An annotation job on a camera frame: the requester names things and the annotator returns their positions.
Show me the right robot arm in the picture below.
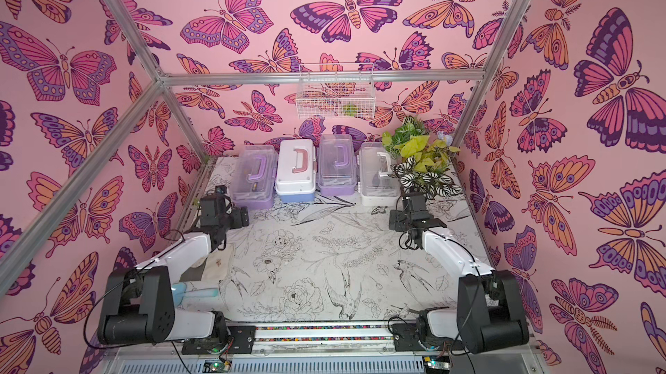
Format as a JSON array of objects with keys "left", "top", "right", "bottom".
[{"left": 390, "top": 192, "right": 530, "bottom": 354}]

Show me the white toolbox clear lid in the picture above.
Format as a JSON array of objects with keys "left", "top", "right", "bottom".
[{"left": 357, "top": 142, "right": 401, "bottom": 207}]

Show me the blue toolbox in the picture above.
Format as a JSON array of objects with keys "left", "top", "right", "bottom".
[{"left": 275, "top": 139, "right": 316, "bottom": 203}]

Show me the purple toolbox clear lid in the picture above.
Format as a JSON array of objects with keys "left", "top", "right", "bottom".
[{"left": 317, "top": 135, "right": 357, "bottom": 196}]

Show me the potted leafy plant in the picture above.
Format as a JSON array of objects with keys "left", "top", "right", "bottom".
[{"left": 382, "top": 117, "right": 462, "bottom": 201}]

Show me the white wire basket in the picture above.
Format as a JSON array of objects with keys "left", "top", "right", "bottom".
[{"left": 293, "top": 62, "right": 376, "bottom": 120}]

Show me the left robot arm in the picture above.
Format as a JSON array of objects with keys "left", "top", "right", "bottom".
[{"left": 96, "top": 185, "right": 249, "bottom": 354}]

